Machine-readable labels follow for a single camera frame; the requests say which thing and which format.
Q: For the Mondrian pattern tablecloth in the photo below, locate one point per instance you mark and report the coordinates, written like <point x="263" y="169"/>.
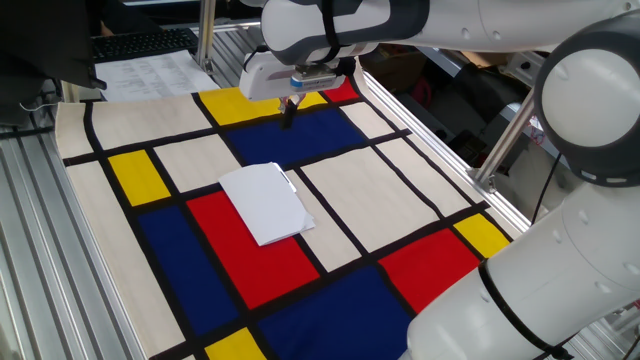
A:
<point x="200" y="160"/>

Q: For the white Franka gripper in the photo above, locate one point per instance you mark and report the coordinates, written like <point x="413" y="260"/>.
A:
<point x="260" y="80"/>

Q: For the aluminium frame post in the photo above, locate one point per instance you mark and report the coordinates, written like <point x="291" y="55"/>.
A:
<point x="502" y="142"/>
<point x="206" y="30"/>

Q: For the white paper sheet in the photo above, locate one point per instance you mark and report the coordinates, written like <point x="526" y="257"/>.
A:
<point x="265" y="210"/>

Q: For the printed paper document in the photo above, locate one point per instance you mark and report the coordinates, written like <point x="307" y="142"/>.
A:
<point x="150" y="75"/>

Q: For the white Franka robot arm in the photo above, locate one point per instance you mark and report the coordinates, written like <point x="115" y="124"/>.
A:
<point x="575" y="280"/>

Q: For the brown cardboard box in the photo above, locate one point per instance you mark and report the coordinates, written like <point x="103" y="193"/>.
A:
<point x="395" y="67"/>

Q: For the black computer monitor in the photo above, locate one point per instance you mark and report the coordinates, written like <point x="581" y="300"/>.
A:
<point x="40" y="40"/>

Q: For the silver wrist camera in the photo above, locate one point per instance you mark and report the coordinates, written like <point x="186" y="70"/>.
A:
<point x="312" y="80"/>

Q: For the person in dark clothing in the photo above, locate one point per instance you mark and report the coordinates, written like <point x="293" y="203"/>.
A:
<point x="130" y="17"/>

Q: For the black computer keyboard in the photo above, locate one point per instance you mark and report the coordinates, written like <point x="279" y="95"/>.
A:
<point x="145" y="44"/>

